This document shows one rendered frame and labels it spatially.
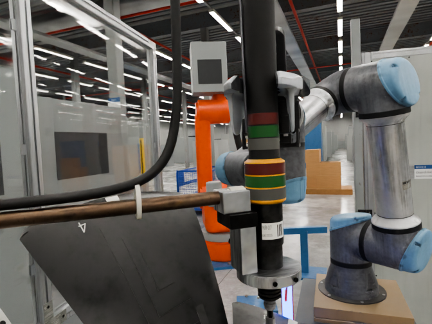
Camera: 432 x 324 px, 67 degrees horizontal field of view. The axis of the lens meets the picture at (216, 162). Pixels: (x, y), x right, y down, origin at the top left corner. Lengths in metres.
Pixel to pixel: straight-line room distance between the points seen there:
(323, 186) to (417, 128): 7.45
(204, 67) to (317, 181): 6.09
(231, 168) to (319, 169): 8.87
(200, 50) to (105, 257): 3.96
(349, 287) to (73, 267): 0.81
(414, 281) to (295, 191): 1.85
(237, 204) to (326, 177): 9.23
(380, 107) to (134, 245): 0.65
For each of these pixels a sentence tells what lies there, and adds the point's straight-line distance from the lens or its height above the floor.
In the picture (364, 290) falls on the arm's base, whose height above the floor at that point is 1.07.
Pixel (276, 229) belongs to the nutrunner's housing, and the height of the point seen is 1.40.
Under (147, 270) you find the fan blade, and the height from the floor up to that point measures 1.35.
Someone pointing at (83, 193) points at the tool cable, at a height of 1.46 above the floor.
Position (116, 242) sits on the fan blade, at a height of 1.38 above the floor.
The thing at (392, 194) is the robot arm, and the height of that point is 1.35.
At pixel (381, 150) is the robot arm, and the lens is 0.90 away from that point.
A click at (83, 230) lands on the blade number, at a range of 0.44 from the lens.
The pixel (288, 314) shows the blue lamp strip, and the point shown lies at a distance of 0.79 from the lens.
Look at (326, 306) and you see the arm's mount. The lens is 1.02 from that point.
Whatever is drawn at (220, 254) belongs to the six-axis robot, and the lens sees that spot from 4.23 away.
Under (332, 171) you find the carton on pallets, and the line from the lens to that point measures 9.54.
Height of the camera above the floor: 1.49
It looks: 3 degrees down
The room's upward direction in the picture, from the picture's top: 3 degrees counter-clockwise
